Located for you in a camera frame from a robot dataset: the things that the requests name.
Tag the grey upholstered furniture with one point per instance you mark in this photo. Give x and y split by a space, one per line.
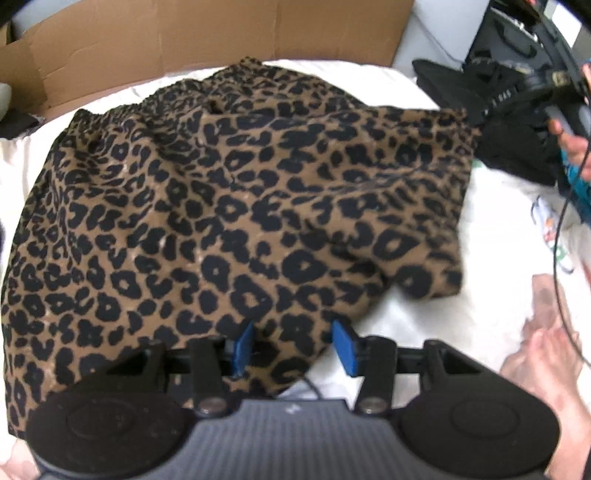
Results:
438 32

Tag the brown cardboard box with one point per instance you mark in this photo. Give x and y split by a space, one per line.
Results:
184 32

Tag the leopard print pants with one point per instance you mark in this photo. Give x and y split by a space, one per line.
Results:
184 207

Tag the white printed bedsheet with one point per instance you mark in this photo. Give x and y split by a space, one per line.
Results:
498 258

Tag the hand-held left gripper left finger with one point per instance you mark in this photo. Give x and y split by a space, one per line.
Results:
243 347

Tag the black bag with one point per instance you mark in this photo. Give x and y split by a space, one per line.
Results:
512 32

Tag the dark clothes pile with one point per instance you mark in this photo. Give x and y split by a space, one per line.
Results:
16 125

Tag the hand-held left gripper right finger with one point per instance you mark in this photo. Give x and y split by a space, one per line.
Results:
344 346

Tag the black folded clothes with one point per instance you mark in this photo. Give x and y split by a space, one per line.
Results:
508 157

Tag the person's bare foot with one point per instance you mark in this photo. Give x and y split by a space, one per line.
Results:
549 369

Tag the person's right forearm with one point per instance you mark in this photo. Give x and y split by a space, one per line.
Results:
579 182

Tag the person's right hand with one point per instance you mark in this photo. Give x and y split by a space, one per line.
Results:
575 143

